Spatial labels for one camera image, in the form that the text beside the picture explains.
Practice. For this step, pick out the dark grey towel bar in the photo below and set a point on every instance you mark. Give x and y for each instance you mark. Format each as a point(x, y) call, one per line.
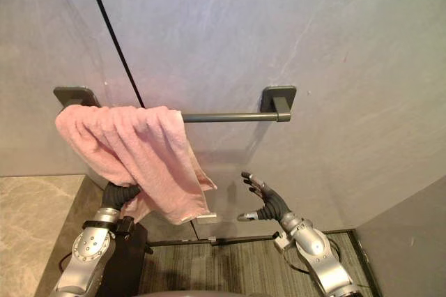
point(223, 108)

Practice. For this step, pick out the pink towel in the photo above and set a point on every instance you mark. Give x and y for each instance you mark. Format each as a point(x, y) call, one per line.
point(139, 157)

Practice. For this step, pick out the black box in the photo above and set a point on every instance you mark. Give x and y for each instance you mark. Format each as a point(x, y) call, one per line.
point(123, 258)

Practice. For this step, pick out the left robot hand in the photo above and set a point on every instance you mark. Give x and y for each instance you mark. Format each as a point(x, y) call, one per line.
point(116, 195)

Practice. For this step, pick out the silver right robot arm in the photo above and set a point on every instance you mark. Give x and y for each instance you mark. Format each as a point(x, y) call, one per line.
point(315, 255)

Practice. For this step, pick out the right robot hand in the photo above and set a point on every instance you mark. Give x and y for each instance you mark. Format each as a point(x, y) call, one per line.
point(269, 203)

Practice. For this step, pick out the black floor threshold strip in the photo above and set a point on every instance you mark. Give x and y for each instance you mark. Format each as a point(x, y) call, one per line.
point(251, 239)

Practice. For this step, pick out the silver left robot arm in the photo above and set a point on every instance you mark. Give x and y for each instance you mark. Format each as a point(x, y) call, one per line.
point(85, 251)

